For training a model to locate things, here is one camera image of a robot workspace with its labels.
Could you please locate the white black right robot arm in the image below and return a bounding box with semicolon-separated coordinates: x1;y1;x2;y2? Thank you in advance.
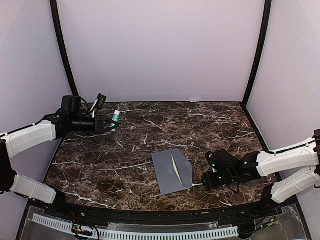
202;129;320;217

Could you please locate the white letter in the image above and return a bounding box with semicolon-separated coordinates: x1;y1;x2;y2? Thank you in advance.
171;153;183;185

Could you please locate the black right frame post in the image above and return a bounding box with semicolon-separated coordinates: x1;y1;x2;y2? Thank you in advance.
241;0;272;109

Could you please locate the black front table rail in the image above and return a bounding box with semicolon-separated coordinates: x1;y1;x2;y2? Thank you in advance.
44;200;278;226

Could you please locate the white slotted cable duct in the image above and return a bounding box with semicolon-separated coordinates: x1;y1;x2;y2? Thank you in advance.
31;214;239;240

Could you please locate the blue-grey envelope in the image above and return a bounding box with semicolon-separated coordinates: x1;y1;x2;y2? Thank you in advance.
151;149;193;196

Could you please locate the green white glue stick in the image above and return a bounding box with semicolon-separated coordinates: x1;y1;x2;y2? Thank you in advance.
110;110;120;132

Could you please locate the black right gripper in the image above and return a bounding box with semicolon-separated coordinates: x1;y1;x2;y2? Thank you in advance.
201;170;238;190

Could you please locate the black left frame post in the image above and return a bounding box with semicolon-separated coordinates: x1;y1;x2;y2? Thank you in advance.
49;0;80;97

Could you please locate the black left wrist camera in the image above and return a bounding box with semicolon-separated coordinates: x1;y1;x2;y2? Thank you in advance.
95;93;107;110

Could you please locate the black frame post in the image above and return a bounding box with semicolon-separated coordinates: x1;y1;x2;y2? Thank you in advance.
49;0;80;97
241;0;272;109

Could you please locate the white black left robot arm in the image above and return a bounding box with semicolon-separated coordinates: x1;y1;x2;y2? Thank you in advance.
0;94;120;218

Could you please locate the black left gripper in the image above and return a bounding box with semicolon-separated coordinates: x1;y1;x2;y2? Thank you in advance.
70;115;119;134

